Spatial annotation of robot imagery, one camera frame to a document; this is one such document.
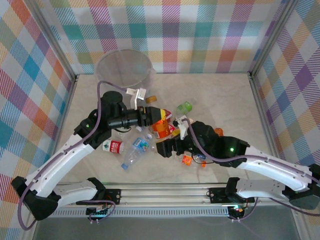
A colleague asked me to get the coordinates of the clear bottle orange label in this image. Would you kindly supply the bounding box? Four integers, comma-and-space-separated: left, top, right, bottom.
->
181, 152, 208, 168

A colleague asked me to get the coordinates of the water bottle blue label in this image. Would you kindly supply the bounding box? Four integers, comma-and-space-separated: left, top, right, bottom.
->
121, 136, 151, 171

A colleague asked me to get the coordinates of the clear bottle green label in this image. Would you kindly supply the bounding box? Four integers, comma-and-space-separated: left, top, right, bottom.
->
174, 99, 194, 114

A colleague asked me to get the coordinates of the water bottle red white label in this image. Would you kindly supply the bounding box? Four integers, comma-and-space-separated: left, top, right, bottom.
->
101, 139, 129, 156

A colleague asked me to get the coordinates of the clear plastic bin liner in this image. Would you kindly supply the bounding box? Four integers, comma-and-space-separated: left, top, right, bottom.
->
96, 49, 158, 101

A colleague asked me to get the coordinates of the small lit circuit board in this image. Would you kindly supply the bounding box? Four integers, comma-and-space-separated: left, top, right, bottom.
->
85, 205, 112, 218
227, 204, 248, 216

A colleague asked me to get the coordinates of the thin black left gripper cable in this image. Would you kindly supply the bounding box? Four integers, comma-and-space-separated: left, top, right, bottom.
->
113, 125, 133, 133

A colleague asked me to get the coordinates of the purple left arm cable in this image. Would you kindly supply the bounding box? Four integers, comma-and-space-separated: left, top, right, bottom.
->
17, 80, 131, 231

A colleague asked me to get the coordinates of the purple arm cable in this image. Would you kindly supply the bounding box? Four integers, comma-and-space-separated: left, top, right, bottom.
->
17, 80, 131, 231
183, 117, 320, 223

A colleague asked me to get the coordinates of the wide aluminium mounting rail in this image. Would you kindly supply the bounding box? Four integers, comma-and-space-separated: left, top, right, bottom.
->
56, 181, 260, 209

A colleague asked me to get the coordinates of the aluminium table edge rail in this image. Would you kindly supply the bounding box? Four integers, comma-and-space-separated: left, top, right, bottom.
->
248, 71, 311, 240
53, 74, 80, 151

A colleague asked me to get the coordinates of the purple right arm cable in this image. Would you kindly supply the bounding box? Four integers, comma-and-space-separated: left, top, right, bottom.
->
183, 117, 320, 223

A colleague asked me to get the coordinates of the grey slotted cable duct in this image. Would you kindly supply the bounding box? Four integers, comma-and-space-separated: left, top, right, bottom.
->
51, 208, 232, 219

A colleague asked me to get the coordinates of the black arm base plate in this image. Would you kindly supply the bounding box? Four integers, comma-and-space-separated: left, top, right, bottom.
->
75, 188, 123, 206
208, 186, 256, 205

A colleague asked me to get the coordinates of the aluminium frame corner post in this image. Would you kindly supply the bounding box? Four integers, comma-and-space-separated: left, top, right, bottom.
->
26, 0, 77, 82
247, 0, 301, 80

